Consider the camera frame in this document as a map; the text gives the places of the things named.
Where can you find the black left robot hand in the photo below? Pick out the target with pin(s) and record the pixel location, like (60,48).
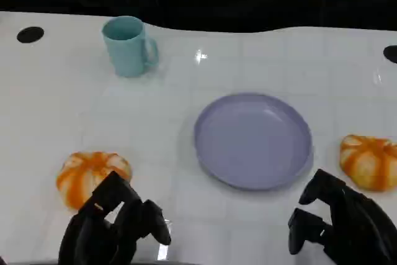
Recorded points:
(102,234)

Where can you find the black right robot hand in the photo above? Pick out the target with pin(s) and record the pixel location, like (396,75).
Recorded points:
(359,231)

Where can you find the orange and white bread roll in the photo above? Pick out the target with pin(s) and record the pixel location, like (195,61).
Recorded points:
(77,178)
(369,162)

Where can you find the lilac plate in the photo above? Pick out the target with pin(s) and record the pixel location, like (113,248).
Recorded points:
(251,144)

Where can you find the pale green mug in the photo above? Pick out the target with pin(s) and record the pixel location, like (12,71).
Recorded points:
(127,57)

